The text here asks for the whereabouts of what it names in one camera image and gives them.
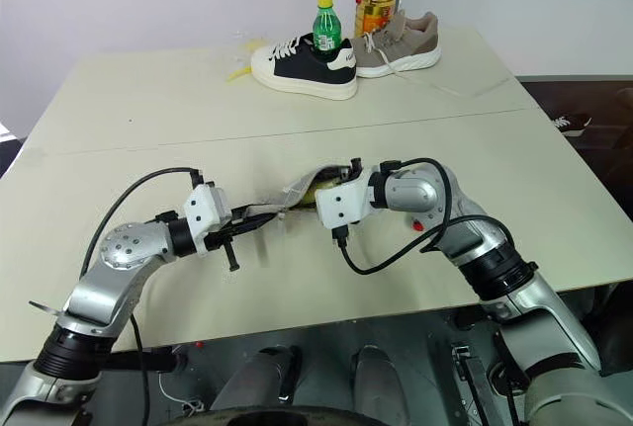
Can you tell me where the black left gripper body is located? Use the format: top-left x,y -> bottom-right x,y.
205,217 -> 244,273

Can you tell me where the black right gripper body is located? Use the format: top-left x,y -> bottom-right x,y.
338,157 -> 367,185

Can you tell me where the grey grid mesh pouch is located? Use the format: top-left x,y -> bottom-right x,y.
235,165 -> 350,222

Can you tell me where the black and white sneaker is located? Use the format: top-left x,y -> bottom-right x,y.
249,34 -> 359,102

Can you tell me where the taupe sneaker with white sole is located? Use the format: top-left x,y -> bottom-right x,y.
348,10 -> 442,78

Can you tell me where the dark grey rounded shape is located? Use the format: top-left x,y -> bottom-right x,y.
349,344 -> 412,426
211,345 -> 304,415

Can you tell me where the black clamp under table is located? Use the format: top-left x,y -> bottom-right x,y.
109,345 -> 180,374

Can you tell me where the green bottle with yellow cap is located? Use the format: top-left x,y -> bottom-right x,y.
313,0 -> 343,59

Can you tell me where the dark sneaker with white laces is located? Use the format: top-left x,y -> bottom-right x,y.
550,113 -> 593,138

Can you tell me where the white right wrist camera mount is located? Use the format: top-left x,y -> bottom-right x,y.
315,168 -> 378,230

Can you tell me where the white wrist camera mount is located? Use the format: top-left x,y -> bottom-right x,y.
315,168 -> 378,230
181,181 -> 234,255

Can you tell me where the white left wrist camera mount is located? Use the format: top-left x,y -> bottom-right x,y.
181,181 -> 234,255

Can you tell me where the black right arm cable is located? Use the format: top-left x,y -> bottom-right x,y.
331,157 -> 518,278

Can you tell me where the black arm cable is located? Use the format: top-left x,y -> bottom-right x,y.
331,157 -> 518,278
78,166 -> 207,426

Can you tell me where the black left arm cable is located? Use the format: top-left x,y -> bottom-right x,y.
78,166 -> 207,426

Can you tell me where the thin white cable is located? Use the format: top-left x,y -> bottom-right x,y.
156,374 -> 205,411

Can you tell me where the black metal bracket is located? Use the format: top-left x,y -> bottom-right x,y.
451,341 -> 498,426

